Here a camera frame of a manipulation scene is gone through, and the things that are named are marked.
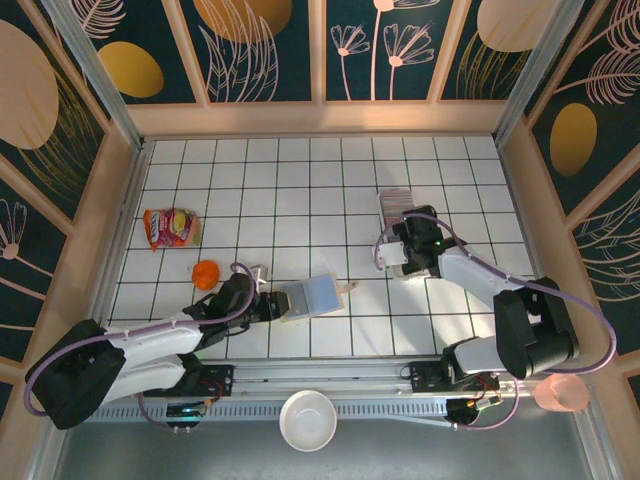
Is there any grey VIP card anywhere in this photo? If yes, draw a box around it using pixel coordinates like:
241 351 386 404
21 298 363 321
287 283 312 319

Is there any beige card holder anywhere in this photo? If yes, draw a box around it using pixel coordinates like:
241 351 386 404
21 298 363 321
278 272 359 324

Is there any white card tray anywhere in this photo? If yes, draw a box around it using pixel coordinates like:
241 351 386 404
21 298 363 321
377 188 432 281

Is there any stack of colourful cards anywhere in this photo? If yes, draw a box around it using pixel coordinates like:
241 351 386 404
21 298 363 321
379 189 415 222

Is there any orange ball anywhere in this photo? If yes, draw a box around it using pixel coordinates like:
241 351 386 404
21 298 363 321
192 259 221 291

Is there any orange snack bag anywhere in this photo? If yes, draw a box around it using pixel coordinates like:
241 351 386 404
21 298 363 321
143 207 203 253

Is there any perforated metal strip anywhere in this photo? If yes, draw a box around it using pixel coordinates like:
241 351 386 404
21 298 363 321
69 403 451 425

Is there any white bowl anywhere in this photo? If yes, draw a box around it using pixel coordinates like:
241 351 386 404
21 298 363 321
278 389 338 454

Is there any circuit board with green light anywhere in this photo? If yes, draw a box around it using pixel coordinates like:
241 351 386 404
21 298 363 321
446 394 501 430
166 402 207 431

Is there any pink plastic cup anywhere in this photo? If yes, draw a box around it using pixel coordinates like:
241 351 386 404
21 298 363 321
532 374 591 414

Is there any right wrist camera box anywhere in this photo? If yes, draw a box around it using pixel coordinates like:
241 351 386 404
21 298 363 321
375 241 407 270

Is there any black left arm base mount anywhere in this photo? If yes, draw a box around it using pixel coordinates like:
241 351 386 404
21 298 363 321
143 363 236 399

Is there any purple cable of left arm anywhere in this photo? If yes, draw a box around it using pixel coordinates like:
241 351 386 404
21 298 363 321
24 262 266 431

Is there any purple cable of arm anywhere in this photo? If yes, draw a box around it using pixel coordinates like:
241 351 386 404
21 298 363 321
24 262 266 431
372 212 617 432

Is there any aluminium rail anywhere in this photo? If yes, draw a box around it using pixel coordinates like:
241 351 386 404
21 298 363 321
47 355 584 401

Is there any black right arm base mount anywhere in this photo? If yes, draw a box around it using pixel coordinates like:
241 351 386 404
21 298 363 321
409 358 501 396

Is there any aluminium frame post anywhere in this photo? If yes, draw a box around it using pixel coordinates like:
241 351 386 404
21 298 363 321
42 0 147 151
492 0 586 146

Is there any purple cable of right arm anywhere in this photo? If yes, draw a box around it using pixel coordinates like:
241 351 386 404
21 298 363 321
372 212 617 432

